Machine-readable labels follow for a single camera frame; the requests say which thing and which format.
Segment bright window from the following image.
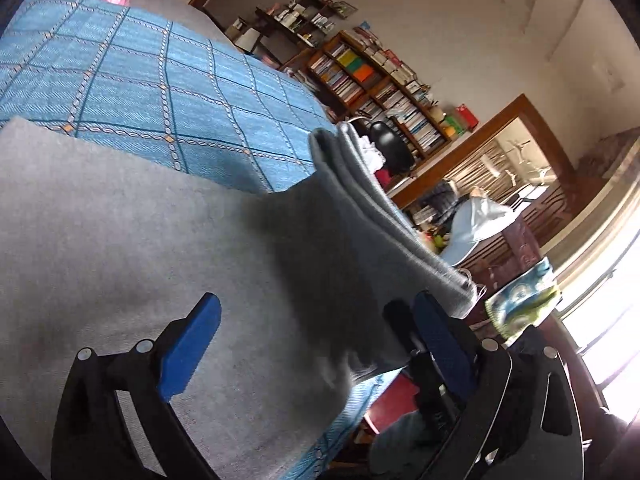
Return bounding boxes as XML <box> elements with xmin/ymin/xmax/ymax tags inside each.
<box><xmin>560</xmin><ymin>210</ymin><xmax>640</xmax><ymax>411</ymax></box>

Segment red box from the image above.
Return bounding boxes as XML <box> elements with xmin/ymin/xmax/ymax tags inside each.
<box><xmin>455</xmin><ymin>104</ymin><xmax>479</xmax><ymax>131</ymax></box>

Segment grey bed sheet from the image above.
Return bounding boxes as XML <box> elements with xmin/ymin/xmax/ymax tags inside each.
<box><xmin>127</xmin><ymin>0</ymin><xmax>226</xmax><ymax>43</ymax></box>

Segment blue checked bedspread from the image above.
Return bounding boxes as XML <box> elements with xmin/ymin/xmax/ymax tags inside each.
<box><xmin>0</xmin><ymin>0</ymin><xmax>386</xmax><ymax>480</ymax></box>

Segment wooden desk shelf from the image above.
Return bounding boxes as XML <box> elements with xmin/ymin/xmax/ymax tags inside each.
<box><xmin>255</xmin><ymin>0</ymin><xmax>358</xmax><ymax>46</ymax></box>

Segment dark wooden cabinet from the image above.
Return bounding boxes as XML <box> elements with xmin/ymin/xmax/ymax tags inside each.
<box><xmin>460</xmin><ymin>215</ymin><xmax>606</xmax><ymax>411</ymax></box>

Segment black metal chair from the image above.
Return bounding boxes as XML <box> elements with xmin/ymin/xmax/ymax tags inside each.
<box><xmin>345</xmin><ymin>115</ymin><xmax>416</xmax><ymax>176</ymax></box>

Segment white cloth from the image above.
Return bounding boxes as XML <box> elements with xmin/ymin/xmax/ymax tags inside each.
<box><xmin>357</xmin><ymin>137</ymin><xmax>386</xmax><ymax>171</ymax></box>

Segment person's leg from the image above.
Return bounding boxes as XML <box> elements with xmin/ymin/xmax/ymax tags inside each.
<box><xmin>367</xmin><ymin>410</ymin><xmax>431</xmax><ymax>480</ymax></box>

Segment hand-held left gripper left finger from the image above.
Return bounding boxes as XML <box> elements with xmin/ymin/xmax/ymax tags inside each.
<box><xmin>50</xmin><ymin>292</ymin><xmax>222</xmax><ymax>480</ymax></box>

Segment wooden door frame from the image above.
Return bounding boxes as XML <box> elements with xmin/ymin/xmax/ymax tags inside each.
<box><xmin>387</xmin><ymin>93</ymin><xmax>576</xmax><ymax>211</ymax></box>

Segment wooden desk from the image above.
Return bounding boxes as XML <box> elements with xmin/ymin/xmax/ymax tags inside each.
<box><xmin>225</xmin><ymin>17</ymin><xmax>301</xmax><ymax>68</ymax></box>

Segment grey fleece pants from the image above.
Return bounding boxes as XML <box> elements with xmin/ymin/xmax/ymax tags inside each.
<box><xmin>0</xmin><ymin>116</ymin><xmax>478</xmax><ymax>480</ymax></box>

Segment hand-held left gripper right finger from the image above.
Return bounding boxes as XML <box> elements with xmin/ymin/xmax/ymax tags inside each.
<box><xmin>412</xmin><ymin>291</ymin><xmax>586</xmax><ymax>480</ymax></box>

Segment light blue cloth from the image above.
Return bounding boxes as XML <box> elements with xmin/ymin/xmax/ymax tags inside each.
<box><xmin>442</xmin><ymin>195</ymin><xmax>516</xmax><ymax>266</ymax></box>

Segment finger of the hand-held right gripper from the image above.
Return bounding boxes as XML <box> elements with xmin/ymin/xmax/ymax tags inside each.
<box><xmin>382</xmin><ymin>300</ymin><xmax>420</xmax><ymax>361</ymax></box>

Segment stack of books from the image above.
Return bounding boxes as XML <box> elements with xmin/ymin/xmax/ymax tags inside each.
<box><xmin>350</xmin><ymin>22</ymin><xmax>436</xmax><ymax>106</ymax></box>

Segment wooden bookshelf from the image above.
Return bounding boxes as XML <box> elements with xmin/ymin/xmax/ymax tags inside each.
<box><xmin>282</xmin><ymin>30</ymin><xmax>453</xmax><ymax>161</ymax></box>

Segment green printed cloth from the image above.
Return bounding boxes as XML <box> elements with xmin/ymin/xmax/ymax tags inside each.
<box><xmin>485</xmin><ymin>257</ymin><xmax>561</xmax><ymax>348</ymax></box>

